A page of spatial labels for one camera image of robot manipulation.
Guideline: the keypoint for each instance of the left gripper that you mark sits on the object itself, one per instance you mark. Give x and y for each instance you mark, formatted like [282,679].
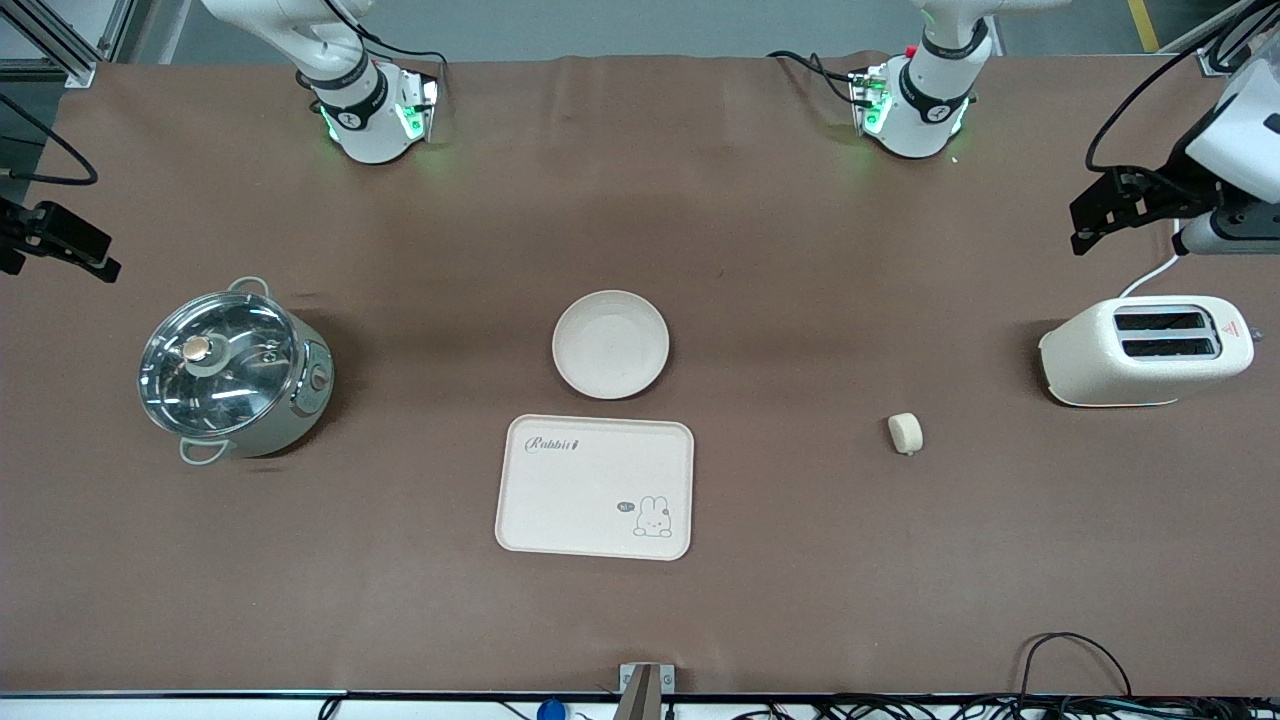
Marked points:
[1172,189]

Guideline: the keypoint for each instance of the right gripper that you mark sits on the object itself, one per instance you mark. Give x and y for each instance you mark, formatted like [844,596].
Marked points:
[12,228]

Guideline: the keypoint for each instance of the pale steamed bun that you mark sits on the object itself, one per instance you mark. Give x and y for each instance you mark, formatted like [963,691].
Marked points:
[905,433]

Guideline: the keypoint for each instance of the cream round plate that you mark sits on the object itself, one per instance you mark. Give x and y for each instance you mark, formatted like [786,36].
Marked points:
[610,345]

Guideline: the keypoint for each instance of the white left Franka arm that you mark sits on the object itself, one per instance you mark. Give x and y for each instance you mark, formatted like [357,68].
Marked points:
[925,100]

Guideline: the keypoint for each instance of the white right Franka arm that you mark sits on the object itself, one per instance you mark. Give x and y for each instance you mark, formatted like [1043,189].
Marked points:
[350,110]

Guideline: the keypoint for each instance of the cream two-slot toaster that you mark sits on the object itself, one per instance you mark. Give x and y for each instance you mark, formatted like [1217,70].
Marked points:
[1100,360]

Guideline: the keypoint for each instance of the glass pot lid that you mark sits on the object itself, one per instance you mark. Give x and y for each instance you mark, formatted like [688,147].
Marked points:
[230,390]

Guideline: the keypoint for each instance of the green electric cooking pot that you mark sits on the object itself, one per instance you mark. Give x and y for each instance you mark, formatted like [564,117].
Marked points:
[300,420]

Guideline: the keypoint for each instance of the brown table cover cloth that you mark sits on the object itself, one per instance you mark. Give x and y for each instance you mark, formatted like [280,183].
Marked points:
[800,500]

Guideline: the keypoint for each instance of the cream rabbit print tray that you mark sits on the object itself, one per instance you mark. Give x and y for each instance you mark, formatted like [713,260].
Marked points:
[590,490]

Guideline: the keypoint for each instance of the small blue round object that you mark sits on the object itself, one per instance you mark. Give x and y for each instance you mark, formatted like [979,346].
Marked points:
[551,712]

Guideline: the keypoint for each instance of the aluminium frame profile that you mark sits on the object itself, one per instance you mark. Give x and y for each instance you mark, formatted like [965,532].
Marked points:
[1235,35]
[50,40]

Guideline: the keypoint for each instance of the metal table edge bracket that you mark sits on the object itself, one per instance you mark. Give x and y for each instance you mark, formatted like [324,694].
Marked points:
[645,690]

